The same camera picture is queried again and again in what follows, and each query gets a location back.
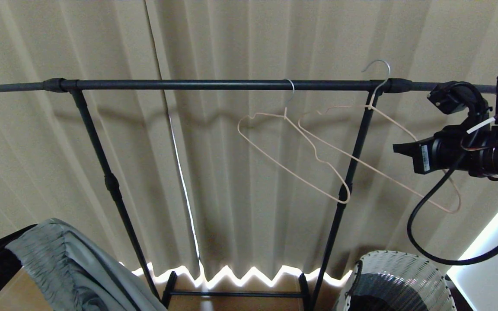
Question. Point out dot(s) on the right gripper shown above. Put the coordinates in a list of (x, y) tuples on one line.
[(448, 155)]

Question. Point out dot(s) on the pink clothes hanger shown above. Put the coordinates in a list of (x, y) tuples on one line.
[(284, 113), (369, 105)]

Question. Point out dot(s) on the pale grey shorts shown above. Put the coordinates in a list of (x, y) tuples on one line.
[(80, 268)]

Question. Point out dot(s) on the white laundry basket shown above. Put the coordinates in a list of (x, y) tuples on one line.
[(404, 268)]

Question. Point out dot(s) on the black clothes rack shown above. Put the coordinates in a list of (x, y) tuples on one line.
[(188, 84)]

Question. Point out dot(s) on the beige curtain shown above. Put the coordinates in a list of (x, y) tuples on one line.
[(231, 34)]

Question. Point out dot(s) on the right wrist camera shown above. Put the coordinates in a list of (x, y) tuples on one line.
[(445, 97)]

